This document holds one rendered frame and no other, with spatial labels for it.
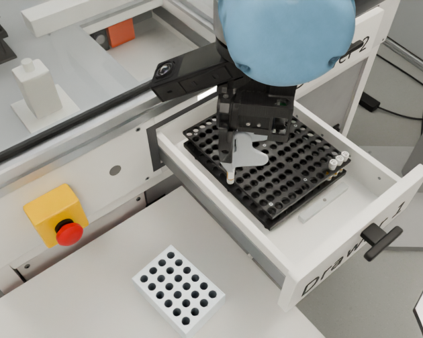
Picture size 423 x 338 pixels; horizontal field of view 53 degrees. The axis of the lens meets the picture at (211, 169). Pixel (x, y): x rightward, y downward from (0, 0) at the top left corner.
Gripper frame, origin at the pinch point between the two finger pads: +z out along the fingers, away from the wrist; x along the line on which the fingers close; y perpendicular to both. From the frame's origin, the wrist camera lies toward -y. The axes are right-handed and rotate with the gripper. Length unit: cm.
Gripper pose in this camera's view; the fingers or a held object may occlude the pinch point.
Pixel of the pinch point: (226, 159)
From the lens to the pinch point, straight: 57.1
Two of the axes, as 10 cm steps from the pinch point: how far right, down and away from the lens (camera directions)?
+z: 0.1, 6.1, 7.9
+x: 1.5, -7.8, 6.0
